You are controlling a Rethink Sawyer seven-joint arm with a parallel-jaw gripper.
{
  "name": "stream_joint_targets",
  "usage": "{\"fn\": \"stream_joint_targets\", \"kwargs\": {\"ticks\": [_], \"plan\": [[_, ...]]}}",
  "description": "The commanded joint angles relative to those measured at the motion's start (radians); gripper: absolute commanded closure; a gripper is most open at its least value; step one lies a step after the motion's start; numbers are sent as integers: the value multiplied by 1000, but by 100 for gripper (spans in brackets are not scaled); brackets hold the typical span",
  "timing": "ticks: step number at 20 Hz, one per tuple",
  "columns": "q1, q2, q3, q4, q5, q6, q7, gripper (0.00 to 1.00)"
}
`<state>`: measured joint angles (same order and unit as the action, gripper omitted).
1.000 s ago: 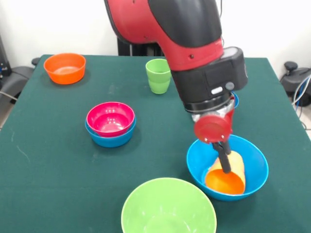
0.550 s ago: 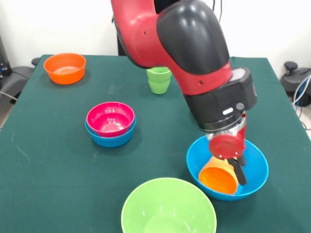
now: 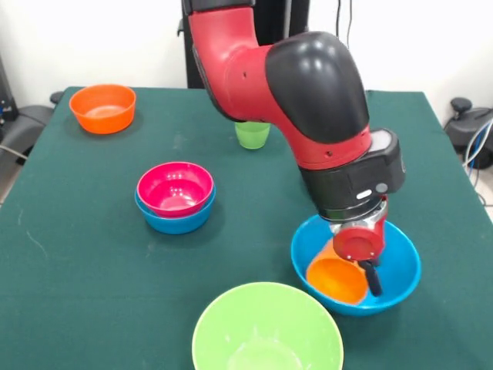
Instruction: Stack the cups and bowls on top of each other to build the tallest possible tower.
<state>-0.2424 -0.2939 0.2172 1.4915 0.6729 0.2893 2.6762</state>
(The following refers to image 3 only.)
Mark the large green bowl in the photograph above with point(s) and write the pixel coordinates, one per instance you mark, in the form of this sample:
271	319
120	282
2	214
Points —
265	331

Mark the large light blue bowl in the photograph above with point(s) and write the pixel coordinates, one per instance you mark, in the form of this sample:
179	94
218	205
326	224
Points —
400	270

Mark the small pink bowl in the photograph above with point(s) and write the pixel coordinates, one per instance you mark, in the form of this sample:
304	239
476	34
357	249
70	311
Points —
173	189

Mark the orange bowl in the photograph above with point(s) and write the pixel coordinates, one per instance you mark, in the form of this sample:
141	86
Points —
102	119

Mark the black pedestal leg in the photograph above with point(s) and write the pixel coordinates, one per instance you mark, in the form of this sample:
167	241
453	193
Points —
462	127
31	119

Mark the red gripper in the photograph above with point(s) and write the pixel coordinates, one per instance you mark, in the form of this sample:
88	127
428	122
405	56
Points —
358	244

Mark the small light blue bowl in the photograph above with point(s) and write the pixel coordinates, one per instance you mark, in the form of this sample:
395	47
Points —
177	225

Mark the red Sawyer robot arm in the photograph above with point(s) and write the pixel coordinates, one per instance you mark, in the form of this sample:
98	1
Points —
308	96

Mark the green cup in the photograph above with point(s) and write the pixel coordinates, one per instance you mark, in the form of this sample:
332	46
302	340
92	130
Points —
252	136

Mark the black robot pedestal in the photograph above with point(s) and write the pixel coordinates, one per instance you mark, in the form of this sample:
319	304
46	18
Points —
277	19

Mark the orange cup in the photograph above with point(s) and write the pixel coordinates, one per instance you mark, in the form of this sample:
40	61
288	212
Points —
335	281

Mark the dark green table cloth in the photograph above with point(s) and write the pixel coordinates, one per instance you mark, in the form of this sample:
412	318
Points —
77	289

